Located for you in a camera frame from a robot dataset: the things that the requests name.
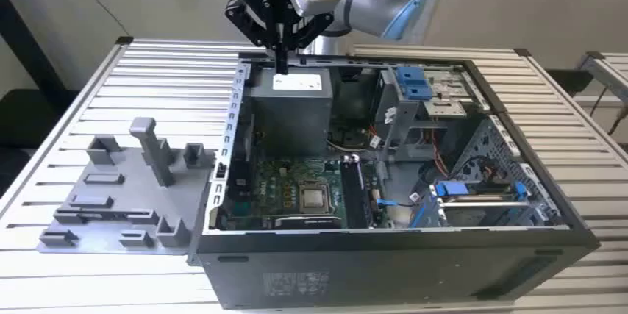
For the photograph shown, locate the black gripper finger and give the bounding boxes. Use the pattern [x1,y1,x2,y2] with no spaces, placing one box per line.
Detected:
[225,0,282,73]
[281,13,335,74]

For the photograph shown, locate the black RAM stick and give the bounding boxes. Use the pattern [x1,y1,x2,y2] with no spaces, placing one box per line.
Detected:
[54,209,154,220]

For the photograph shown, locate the grey power supply unit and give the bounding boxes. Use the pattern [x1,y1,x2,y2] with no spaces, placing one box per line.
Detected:
[242,67,335,157]

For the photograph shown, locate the blue plastic drive latch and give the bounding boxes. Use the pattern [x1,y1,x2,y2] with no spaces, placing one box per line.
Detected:
[393,65,433,101]

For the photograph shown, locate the silver metal drive cage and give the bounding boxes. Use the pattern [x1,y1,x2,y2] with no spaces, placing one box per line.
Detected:
[370,65,485,163]

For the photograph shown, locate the metal CPU socket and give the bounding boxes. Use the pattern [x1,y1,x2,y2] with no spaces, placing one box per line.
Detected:
[291,179,338,216]

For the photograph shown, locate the green motherboard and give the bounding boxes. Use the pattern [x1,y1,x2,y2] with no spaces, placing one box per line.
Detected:
[229,157,391,229]

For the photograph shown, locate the silver CPU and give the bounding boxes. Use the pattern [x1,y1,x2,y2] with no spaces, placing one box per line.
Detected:
[298,189,330,214]

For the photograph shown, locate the grey plastic parts rack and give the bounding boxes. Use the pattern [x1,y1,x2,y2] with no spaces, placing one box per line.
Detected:
[35,117,217,256]

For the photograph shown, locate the blue disk carrier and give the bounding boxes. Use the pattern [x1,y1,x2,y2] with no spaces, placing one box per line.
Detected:
[429,180,533,227]

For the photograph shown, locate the black graphics card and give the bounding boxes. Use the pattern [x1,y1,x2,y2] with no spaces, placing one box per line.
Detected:
[273,216,343,229]

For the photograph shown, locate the black seat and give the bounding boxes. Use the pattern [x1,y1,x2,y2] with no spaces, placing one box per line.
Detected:
[0,88,82,182]

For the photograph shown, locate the black chair back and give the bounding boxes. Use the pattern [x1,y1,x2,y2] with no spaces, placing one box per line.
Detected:
[543,68,594,99]

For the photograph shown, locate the metal slat side table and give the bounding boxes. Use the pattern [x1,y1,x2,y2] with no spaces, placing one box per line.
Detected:
[573,51,628,109]

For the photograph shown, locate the black open PC case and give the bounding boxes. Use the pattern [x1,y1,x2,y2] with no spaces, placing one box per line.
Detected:
[185,51,602,310]

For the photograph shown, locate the orange wires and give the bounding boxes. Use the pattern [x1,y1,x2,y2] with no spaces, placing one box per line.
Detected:
[427,127,451,178]

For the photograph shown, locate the black slanted frame bar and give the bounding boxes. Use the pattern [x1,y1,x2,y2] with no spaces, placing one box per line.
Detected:
[0,0,69,95]

